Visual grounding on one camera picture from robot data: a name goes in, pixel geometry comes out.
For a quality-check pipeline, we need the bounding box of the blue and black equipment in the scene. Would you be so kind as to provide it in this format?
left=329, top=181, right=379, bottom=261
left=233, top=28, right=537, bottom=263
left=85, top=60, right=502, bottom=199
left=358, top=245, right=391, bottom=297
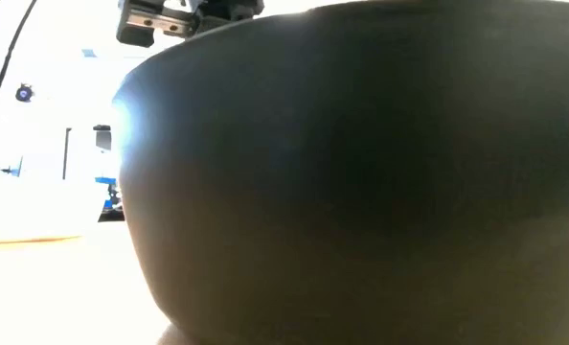
left=95, top=176, right=125, bottom=223

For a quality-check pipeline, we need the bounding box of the thin dark pole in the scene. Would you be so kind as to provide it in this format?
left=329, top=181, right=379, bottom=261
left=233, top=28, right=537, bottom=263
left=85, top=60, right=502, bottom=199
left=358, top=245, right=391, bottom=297
left=62, top=126, right=73, bottom=181

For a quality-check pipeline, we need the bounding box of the black hanging cable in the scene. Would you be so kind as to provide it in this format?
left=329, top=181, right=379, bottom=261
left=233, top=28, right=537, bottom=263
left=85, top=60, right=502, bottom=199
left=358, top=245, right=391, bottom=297
left=0, top=0, right=39, bottom=140

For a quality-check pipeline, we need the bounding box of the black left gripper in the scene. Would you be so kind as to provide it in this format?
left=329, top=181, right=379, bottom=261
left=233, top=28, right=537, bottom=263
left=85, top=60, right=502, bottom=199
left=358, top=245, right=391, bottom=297
left=115, top=0, right=266, bottom=49

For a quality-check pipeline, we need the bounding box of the black bowl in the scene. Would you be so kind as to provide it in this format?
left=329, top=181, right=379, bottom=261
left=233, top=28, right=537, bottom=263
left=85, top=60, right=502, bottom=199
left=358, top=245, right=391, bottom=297
left=111, top=0, right=569, bottom=345

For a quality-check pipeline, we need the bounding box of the dark monitor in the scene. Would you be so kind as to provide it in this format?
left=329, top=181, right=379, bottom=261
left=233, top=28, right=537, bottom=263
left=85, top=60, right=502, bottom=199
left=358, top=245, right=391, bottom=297
left=92, top=124, right=113, bottom=152

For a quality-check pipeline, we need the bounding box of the blue round device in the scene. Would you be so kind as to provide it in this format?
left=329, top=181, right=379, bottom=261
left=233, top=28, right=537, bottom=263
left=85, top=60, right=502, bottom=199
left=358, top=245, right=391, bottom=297
left=14, top=83, right=34, bottom=103

